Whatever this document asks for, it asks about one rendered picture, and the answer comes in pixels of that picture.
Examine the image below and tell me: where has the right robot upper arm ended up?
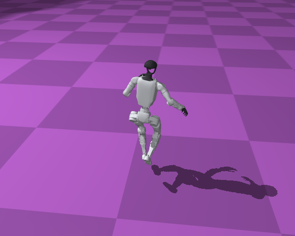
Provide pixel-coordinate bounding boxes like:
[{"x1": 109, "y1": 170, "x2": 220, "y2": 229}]
[{"x1": 156, "y1": 82, "x2": 174, "y2": 106}]

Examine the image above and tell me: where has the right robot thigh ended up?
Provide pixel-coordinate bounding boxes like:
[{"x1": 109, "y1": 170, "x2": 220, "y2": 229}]
[{"x1": 149, "y1": 115, "x2": 161, "y2": 139}]

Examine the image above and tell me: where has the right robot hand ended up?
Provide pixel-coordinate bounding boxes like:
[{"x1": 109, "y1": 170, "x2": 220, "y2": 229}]
[{"x1": 182, "y1": 108, "x2": 188, "y2": 116}]

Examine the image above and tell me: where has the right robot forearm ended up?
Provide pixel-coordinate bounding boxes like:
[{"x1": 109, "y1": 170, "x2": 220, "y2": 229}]
[{"x1": 171, "y1": 98, "x2": 185, "y2": 110}]

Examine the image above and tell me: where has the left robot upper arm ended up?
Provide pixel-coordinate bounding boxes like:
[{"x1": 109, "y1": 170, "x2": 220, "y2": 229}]
[{"x1": 123, "y1": 77, "x2": 139, "y2": 97}]

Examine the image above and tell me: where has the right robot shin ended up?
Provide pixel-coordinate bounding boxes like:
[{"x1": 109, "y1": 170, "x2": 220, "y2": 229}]
[{"x1": 147, "y1": 134, "x2": 161, "y2": 158}]

